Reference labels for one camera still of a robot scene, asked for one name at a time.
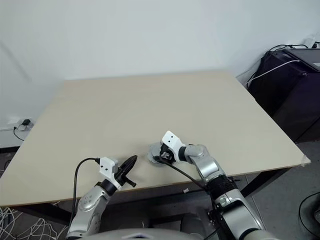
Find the black round floor base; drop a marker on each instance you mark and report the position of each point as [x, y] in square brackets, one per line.
[303, 212]

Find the grey robot torso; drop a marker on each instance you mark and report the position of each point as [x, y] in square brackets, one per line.
[137, 235]

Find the large black case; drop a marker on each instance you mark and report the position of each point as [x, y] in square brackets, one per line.
[285, 95]

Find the small white tag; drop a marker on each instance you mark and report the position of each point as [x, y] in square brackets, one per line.
[185, 190]

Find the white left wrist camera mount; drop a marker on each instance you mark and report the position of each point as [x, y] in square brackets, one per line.
[107, 167]

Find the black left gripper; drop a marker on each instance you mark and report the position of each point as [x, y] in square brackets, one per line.
[120, 177]

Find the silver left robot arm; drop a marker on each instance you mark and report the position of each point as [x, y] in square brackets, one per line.
[87, 202]

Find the black metal table frame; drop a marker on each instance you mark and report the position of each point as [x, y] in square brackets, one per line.
[45, 211]

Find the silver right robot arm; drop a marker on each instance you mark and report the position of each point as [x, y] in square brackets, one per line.
[210, 167]

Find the black power adapter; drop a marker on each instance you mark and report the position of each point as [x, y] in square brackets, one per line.
[26, 122]

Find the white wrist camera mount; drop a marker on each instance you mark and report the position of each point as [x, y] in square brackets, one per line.
[107, 167]
[171, 140]

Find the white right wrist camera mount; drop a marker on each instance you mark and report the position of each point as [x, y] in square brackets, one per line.
[171, 140]

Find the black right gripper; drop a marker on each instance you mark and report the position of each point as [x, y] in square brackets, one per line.
[165, 153]

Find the clear tape piece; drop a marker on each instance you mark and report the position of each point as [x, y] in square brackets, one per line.
[306, 162]

